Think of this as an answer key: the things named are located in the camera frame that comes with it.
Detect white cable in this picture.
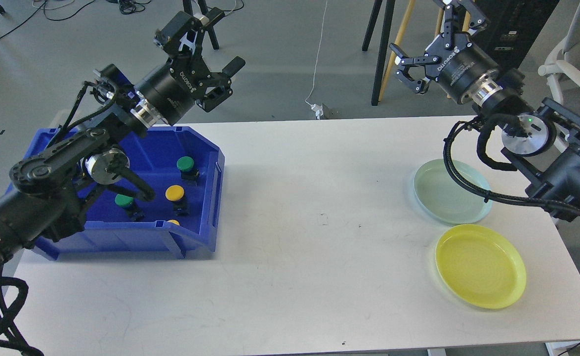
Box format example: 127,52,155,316
305,0,329,106

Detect black stand legs right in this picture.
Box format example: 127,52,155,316
361,0,395,106

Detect black floor cables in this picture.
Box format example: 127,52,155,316
0,0,245,67

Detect yellow plate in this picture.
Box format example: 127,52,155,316
434,224,527,310

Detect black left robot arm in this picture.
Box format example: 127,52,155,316
0,7,245,356

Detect light green plate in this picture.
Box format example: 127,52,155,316
413,159,493,225

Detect yellow push button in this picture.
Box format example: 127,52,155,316
165,184,189,216

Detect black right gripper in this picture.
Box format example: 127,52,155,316
389,0,500,104

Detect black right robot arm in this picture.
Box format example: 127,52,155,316
390,0,580,222

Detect green push button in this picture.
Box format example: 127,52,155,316
114,194,145,222
176,156,200,185

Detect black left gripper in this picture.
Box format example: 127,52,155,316
135,7,246,126

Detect black tripod stand left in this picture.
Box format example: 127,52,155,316
182,0,220,50

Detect wooden easel legs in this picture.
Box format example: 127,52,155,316
376,0,445,103

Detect white power adapter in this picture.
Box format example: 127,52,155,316
310,103,339,120

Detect blue plastic bin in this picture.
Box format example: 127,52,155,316
5,69,225,261

